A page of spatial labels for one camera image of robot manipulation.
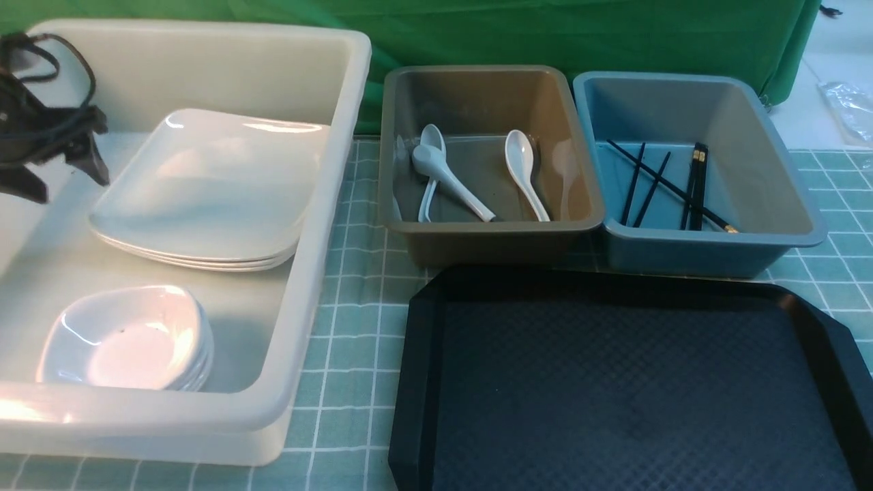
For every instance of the blue-grey plastic bin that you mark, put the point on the blue-grey plastic bin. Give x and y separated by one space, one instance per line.
751 181

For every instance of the grey-brown plastic bin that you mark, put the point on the grey-brown plastic bin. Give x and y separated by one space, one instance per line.
475 107

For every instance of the white ceramic soup spoon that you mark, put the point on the white ceramic soup spoon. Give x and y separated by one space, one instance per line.
520 163

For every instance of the black plastic serving tray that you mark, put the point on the black plastic serving tray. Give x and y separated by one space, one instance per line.
524 378

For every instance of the black chopstick pair gold-tipped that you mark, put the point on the black chopstick pair gold-tipped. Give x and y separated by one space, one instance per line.
696 189

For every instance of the stacked white small bowls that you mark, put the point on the stacked white small bowls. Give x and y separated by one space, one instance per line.
197 375

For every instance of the single black chopstick in bin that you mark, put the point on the single black chopstick in bin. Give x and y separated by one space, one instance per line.
632 186

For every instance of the light soup spoon underneath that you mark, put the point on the light soup spoon underneath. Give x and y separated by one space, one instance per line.
431 135

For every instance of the white sauce bowl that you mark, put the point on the white sauce bowl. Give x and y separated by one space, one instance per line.
142 337

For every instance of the grey soup spoon in bin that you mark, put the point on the grey soup spoon in bin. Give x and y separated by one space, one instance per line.
432 162

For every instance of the green backdrop cloth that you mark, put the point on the green backdrop cloth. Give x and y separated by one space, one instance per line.
758 42

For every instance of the green checkered tablecloth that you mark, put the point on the green checkered tablecloth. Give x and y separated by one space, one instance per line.
341 420

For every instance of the stacked white square plates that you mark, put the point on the stacked white square plates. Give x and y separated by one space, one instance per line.
257 265

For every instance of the white square rice plate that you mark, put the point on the white square rice plate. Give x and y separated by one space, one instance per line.
207 185

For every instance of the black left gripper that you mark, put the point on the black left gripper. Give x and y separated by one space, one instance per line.
33 133

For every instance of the clear plastic bag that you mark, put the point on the clear plastic bag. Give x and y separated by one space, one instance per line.
851 108

